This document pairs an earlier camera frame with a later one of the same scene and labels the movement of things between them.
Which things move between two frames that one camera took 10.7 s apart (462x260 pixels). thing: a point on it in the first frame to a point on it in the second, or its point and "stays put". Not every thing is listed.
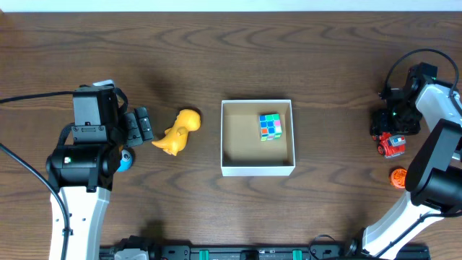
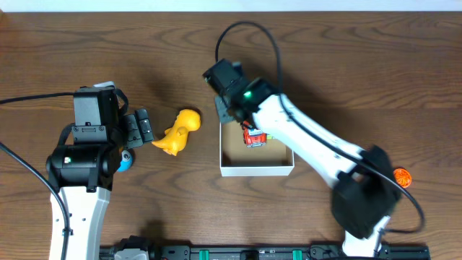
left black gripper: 138,126 stays put
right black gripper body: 382,123 to 224,109
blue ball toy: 125,161 stays put
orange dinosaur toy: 176,137 stays put
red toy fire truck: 389,145 to 253,137
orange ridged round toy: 398,178 stays put
